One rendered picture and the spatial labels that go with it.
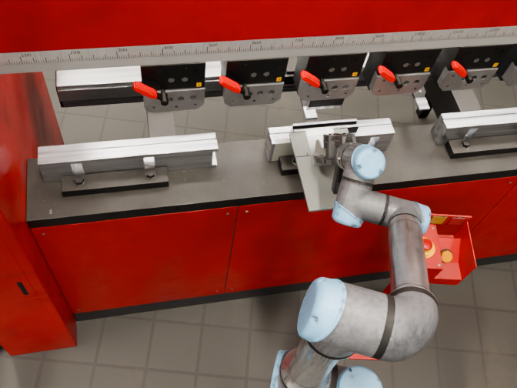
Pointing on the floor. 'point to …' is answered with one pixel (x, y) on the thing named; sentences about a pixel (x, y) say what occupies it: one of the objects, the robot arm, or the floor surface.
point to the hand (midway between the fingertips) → (326, 156)
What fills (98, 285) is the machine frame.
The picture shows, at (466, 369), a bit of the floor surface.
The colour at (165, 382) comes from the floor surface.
